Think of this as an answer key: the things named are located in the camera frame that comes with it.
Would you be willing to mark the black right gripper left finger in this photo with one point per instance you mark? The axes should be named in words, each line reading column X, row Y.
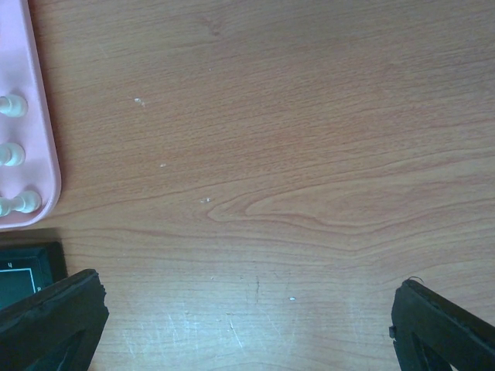
column 59, row 328

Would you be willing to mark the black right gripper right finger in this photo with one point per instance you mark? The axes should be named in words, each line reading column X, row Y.
column 430, row 332

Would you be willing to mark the black white chess board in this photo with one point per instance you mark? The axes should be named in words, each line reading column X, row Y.
column 28, row 269

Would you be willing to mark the pink plastic tray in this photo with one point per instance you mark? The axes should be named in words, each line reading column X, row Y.
column 21, row 75

